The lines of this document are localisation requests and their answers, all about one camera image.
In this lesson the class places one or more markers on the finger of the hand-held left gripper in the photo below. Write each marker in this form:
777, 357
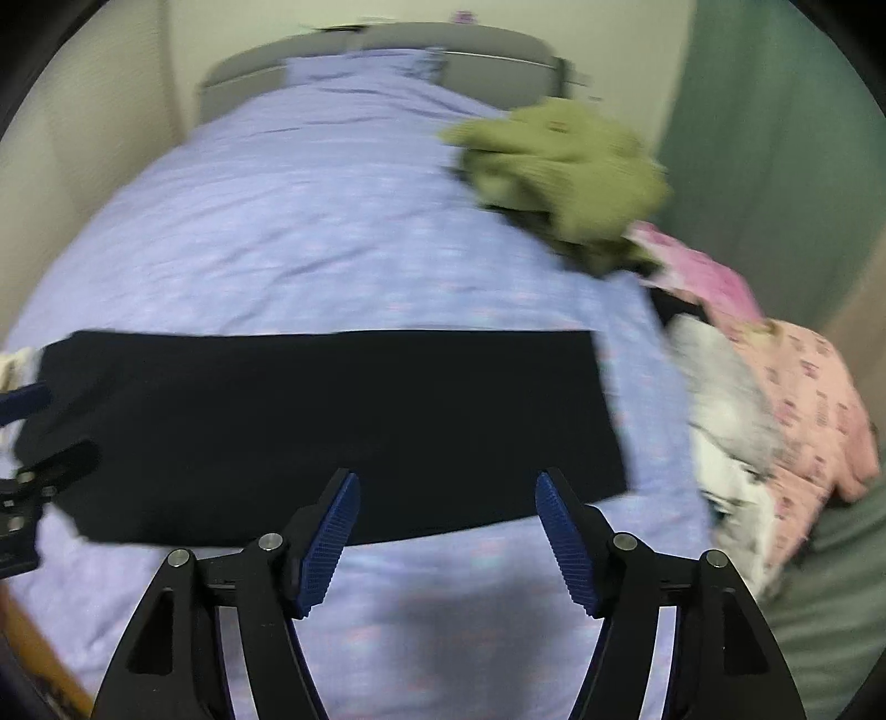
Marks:
62, 467
24, 405

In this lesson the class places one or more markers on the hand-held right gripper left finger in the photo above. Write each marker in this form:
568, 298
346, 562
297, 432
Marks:
331, 540

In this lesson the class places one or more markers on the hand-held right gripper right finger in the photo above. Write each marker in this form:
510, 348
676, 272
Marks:
566, 540

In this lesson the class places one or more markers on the black pants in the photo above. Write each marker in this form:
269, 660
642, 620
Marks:
311, 415

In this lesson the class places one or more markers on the grey and white garment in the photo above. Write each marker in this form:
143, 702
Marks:
727, 415

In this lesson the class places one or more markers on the light pink printed garment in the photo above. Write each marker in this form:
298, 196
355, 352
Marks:
810, 415

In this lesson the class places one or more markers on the grey-green blanket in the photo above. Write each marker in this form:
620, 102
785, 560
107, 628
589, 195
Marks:
830, 623

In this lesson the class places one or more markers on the bright pink garment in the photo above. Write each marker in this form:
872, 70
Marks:
699, 277

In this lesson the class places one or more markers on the lavender patterned bed sheet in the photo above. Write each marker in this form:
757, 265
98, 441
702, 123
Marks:
311, 242

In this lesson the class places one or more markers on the olive green garment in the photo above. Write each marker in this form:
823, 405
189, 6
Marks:
554, 173

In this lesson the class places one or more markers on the grey bed headboard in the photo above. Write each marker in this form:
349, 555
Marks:
249, 69

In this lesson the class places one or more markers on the green curtain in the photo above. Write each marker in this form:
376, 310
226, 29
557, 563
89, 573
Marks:
775, 138

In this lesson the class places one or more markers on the lavender pillow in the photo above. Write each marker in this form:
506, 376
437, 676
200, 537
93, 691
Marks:
360, 69

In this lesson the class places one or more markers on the wooden bed frame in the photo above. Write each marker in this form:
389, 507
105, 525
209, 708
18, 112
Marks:
34, 644

